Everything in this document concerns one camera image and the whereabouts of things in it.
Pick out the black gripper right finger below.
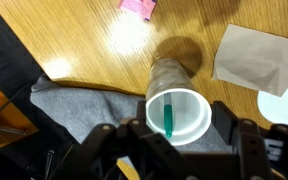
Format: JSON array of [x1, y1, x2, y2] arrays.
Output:
[[212, 101, 288, 180]]

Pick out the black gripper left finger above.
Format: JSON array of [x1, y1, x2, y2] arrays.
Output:
[[50, 119, 198, 180]]

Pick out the green capped grey marker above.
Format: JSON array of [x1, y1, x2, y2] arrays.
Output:
[[163, 93, 173, 138]]

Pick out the white paper cup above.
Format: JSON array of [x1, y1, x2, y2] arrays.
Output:
[[146, 58, 212, 146]]

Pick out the pink packet near cup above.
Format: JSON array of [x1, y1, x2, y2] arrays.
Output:
[[118, 0, 157, 20]]

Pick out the white plate middle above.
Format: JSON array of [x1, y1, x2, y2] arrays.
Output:
[[257, 88, 288, 125]]

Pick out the grey cloth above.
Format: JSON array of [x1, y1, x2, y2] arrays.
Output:
[[29, 73, 233, 171]]

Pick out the brown napkin centre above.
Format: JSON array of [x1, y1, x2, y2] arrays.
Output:
[[212, 24, 288, 96]]

